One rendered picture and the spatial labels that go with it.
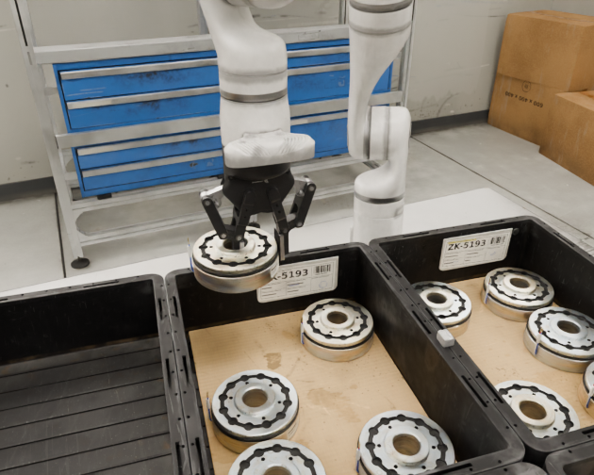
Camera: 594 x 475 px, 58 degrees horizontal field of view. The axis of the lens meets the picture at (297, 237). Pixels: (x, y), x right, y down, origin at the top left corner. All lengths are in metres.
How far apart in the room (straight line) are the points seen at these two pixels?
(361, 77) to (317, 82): 1.74
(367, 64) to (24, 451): 0.68
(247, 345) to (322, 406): 0.15
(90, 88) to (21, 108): 0.96
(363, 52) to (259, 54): 0.33
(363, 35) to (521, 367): 0.51
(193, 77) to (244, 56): 1.86
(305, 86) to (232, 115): 2.03
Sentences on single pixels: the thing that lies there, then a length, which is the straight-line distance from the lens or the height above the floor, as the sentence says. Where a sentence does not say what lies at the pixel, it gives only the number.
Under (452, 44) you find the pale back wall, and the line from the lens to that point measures 4.10.
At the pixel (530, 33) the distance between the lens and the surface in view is 4.13.
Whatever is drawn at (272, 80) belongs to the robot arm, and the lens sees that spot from 0.55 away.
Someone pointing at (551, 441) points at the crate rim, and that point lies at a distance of 0.59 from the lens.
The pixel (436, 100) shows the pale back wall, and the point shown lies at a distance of 4.14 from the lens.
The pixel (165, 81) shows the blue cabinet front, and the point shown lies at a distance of 2.38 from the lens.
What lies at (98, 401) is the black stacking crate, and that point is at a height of 0.83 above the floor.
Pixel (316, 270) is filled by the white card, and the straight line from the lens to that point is 0.80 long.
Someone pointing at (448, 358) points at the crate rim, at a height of 0.93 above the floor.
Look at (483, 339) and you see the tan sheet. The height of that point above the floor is 0.83.
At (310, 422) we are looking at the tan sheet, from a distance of 0.68.
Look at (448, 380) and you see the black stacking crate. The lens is 0.64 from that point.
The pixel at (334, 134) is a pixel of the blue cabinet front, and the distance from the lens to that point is 2.73.
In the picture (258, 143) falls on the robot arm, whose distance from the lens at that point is 0.53.
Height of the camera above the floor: 1.35
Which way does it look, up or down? 31 degrees down
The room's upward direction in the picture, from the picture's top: straight up
